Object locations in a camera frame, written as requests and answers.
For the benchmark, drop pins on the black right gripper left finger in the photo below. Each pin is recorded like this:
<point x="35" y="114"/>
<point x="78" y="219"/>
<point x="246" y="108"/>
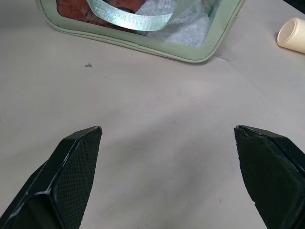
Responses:
<point x="69" y="174"/>

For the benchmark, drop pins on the pale green clear bag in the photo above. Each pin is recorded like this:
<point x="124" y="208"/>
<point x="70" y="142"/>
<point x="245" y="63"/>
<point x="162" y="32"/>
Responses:
<point x="152" y="44"/>

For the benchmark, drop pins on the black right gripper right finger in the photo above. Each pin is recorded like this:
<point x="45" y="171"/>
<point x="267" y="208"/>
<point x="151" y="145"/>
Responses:
<point x="267" y="176"/>

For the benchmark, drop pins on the white cloth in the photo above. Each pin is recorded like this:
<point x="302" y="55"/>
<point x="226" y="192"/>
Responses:
<point x="183" y="31"/>

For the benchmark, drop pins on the cream plastic cup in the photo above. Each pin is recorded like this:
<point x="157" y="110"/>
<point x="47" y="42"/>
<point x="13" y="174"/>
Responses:
<point x="292" y="35"/>

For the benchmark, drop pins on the red-brown item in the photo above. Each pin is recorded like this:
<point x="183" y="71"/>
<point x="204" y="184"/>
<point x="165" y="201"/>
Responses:
<point x="76" y="12"/>

